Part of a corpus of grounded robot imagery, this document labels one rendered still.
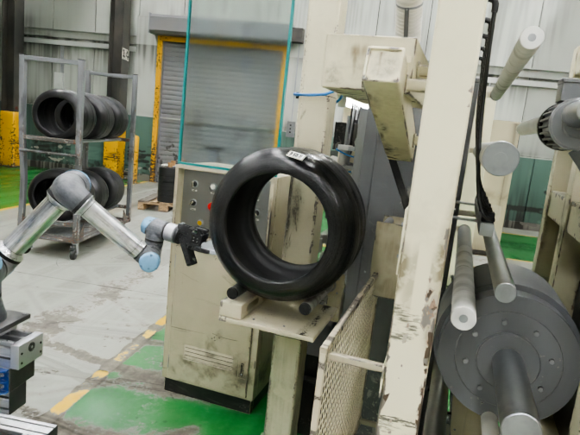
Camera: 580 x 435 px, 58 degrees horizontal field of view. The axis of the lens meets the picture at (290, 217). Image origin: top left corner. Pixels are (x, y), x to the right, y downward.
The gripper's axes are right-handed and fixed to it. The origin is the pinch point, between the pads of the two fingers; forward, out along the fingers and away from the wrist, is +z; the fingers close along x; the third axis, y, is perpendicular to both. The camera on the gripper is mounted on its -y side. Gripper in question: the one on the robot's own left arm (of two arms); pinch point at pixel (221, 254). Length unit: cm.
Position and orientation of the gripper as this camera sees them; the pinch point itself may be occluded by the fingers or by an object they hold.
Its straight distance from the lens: 203.5
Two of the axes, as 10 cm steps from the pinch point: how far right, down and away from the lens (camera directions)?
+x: 3.2, -1.3, 9.4
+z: 9.2, 2.7, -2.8
